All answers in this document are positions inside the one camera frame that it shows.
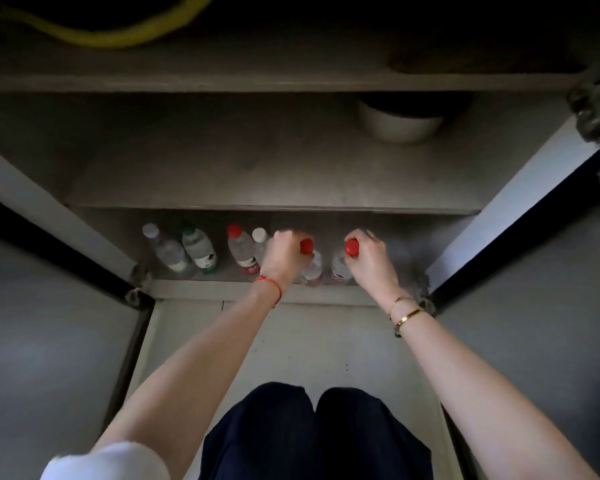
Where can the person's left hand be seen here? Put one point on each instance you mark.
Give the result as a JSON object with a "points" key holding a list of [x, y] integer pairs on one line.
{"points": [[280, 259]]}

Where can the person's right hand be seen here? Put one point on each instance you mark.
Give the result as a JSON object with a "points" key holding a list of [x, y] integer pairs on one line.
{"points": [[375, 269]]}

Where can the white-capped bottle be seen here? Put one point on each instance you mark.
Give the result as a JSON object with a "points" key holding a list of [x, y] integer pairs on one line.
{"points": [[260, 244]]}

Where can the red-capped bottle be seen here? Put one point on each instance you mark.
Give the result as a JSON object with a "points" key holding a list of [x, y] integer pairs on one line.
{"points": [[240, 249], [312, 269], [340, 268]]}

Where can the green-cap water bottle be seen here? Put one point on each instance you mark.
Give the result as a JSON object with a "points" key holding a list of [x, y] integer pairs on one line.
{"points": [[200, 249]]}

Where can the grey kitchen cabinet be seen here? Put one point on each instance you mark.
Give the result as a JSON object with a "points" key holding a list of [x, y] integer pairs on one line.
{"points": [[280, 159]]}

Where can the white-cap blue-label water bottle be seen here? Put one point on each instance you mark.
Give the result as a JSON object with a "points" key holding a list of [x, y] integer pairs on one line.
{"points": [[172, 257]]}

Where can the grey cabinet door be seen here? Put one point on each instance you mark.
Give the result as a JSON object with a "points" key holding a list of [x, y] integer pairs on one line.
{"points": [[45, 369], [530, 354]]}

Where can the person's right forearm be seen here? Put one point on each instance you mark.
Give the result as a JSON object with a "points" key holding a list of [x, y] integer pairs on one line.
{"points": [[490, 404]]}

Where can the person's left forearm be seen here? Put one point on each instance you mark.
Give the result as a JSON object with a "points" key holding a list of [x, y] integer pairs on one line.
{"points": [[190, 384]]}

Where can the metal cabinet hinge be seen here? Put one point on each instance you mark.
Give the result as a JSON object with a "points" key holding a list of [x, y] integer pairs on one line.
{"points": [[426, 304], [137, 294], [595, 114]]}

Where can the person's dark trousers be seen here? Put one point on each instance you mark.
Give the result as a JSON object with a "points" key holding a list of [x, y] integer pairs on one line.
{"points": [[315, 439]]}

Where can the person's white shirt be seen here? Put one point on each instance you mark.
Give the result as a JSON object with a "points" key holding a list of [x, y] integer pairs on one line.
{"points": [[105, 464]]}

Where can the white pot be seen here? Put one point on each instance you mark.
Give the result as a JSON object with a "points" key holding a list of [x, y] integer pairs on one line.
{"points": [[400, 127]]}

